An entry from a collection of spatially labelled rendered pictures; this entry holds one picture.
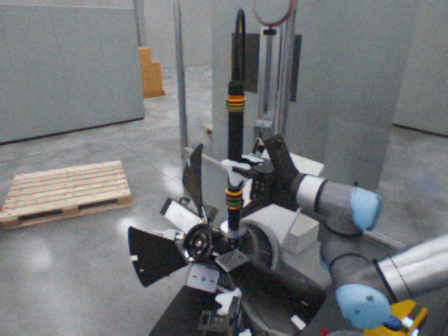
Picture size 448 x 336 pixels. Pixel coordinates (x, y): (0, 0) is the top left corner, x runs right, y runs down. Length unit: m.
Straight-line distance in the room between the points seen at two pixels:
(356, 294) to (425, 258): 0.12
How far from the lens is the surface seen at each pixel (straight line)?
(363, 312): 0.61
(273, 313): 0.86
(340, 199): 0.66
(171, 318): 1.03
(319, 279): 1.44
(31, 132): 6.26
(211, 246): 0.93
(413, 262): 0.62
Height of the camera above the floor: 1.81
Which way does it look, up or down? 24 degrees down
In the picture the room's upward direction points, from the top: straight up
